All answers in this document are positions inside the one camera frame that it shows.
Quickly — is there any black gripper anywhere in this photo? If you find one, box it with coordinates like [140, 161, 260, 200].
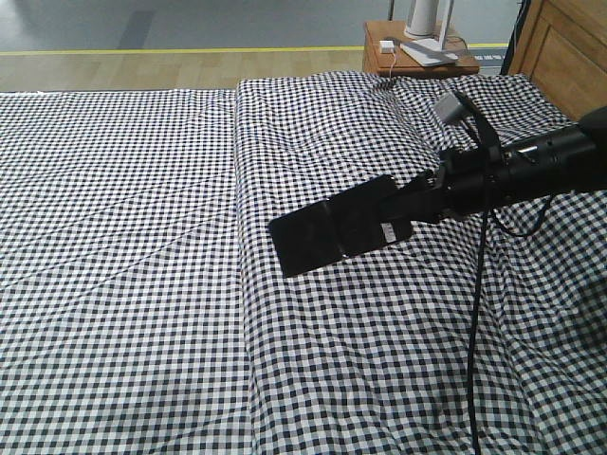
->
[378, 147, 506, 224]

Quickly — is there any black foldable smartphone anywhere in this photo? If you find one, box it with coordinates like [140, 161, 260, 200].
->
[268, 175, 412, 278]

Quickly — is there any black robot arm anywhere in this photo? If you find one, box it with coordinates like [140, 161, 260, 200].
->
[378, 107, 606, 224]

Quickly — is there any checkered bed sheet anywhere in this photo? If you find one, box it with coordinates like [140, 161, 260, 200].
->
[1, 90, 252, 454]

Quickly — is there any wooden nightstand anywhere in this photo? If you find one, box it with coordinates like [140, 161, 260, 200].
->
[363, 20, 480, 79]

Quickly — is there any white charger adapter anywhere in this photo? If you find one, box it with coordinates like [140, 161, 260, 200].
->
[378, 40, 395, 54]

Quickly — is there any checkered folded duvet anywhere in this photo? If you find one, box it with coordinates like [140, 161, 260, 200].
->
[235, 72, 606, 454]

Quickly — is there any white cylindrical appliance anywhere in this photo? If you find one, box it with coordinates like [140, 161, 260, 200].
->
[404, 0, 439, 39]

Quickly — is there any wooden headboard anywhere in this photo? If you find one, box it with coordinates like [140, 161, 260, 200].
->
[508, 0, 606, 120]

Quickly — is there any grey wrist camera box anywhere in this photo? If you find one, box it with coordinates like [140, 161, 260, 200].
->
[432, 91, 470, 125]

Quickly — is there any black camera cable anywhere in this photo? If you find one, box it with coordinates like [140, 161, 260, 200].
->
[454, 90, 554, 455]

